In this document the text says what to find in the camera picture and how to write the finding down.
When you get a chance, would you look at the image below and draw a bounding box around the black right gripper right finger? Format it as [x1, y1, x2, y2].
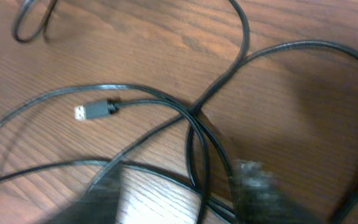
[233, 160, 319, 224]

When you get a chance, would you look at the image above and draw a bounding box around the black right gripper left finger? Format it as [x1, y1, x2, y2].
[44, 166, 122, 224]

